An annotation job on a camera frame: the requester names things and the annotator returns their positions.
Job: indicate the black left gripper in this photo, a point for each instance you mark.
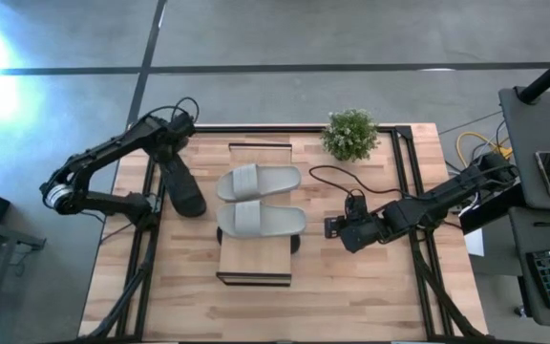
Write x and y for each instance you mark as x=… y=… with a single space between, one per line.
x=172 y=136

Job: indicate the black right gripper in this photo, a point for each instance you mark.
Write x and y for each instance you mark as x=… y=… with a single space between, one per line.
x=363 y=229

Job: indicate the black foam slide sandal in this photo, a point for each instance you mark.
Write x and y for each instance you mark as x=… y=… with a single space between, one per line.
x=295 y=243
x=186 y=191

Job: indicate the grey foam slide sandal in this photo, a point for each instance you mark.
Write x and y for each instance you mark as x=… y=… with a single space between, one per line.
x=275 y=181
x=280 y=221

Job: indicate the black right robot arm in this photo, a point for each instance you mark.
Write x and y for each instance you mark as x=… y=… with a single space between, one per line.
x=447 y=193

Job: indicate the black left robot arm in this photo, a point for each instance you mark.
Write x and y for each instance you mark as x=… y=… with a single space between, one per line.
x=103 y=153

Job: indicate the small green potted plant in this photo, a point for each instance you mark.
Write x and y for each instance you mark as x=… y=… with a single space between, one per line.
x=350 y=136

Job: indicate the white paper sheet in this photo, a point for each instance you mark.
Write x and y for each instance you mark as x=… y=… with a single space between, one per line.
x=474 y=242

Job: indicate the grey keyboard desk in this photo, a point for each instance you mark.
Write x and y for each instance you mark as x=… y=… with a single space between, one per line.
x=523 y=229

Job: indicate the grey side desk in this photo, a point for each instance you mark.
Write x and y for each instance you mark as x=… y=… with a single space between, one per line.
x=533 y=143

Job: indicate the black round pole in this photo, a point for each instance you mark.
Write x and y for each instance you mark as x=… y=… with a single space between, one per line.
x=549 y=76

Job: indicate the wooden shelf with black frame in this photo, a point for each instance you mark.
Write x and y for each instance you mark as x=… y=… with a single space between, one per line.
x=256 y=260

